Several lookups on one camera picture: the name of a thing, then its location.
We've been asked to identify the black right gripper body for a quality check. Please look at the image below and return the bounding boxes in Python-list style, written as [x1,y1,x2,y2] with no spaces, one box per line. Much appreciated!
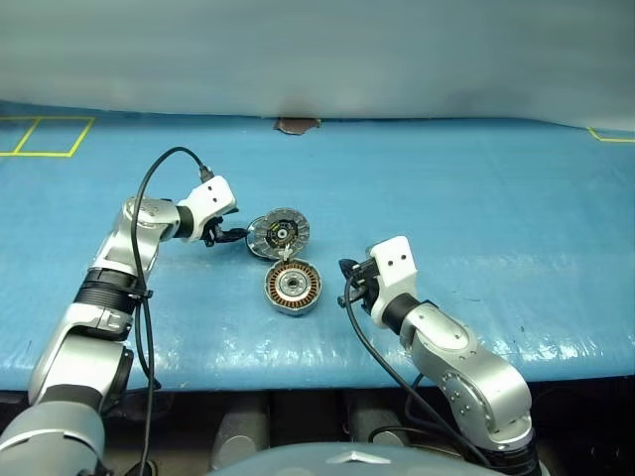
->
[345,256,382,312]

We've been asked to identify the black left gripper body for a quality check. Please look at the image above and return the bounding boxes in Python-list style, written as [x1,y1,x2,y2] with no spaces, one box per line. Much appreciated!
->
[200,214,230,248]

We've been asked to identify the silver spoked rotor cap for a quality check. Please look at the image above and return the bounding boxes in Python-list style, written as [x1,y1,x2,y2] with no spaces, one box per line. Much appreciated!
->
[245,215,289,262]

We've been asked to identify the round grey motor end cap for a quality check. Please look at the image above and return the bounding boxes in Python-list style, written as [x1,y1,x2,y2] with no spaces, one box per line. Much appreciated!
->
[255,206,313,259]

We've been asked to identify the copper wound stator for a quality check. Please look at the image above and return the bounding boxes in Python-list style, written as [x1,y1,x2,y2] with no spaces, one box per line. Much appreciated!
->
[262,257,324,317]

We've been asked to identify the grey rounded cylinder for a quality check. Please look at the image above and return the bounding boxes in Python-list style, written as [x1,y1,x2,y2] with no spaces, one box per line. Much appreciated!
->
[346,396,413,447]
[210,396,272,470]

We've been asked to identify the brown torn patch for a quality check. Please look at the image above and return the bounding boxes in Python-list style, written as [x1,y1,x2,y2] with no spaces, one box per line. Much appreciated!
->
[272,116,321,136]

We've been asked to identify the blue plastic table cover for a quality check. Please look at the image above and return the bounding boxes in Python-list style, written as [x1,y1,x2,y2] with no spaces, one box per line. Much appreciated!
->
[0,98,635,396]

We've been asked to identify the grey robot torso with emblem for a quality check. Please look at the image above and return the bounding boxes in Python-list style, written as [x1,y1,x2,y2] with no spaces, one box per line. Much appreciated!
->
[207,442,490,476]

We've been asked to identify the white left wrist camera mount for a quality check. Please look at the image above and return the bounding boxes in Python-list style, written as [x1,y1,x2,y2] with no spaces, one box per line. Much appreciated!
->
[177,176,238,244]

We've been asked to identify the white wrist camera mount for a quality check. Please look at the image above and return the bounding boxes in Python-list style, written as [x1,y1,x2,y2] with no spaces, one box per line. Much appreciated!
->
[177,176,238,244]
[365,236,418,329]

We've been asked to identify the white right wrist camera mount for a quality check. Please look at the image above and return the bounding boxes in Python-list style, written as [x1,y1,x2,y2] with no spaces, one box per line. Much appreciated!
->
[365,236,418,329]

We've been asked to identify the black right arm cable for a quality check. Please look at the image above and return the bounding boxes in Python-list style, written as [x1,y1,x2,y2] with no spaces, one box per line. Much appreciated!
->
[344,275,492,467]

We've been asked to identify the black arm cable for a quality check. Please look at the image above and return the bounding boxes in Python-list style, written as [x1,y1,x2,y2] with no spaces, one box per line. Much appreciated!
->
[129,146,214,476]
[344,275,492,467]

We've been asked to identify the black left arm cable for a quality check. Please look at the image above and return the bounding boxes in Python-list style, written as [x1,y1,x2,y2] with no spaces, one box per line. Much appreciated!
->
[129,146,214,476]

